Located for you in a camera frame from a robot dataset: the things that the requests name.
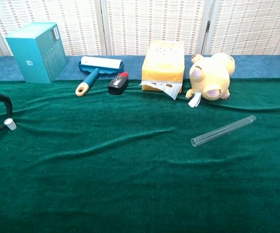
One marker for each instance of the white woven folding screen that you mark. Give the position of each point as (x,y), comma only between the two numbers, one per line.
(142,24)

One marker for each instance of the teal cardboard box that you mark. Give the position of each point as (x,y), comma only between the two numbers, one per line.
(33,55)

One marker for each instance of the yellow plush toy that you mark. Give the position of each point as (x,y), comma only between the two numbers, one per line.
(210,72)

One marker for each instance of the black device with red cap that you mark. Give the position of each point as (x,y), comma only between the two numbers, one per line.
(118,85)

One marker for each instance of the dark green velvet cloth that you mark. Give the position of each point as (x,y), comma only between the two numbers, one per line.
(105,182)

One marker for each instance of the clear glass test tube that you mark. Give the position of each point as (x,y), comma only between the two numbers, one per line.
(223,131)

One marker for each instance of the yellow cat print tissue pack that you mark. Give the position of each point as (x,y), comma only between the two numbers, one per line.
(162,65)

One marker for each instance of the small white cap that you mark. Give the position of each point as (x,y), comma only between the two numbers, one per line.
(10,124)

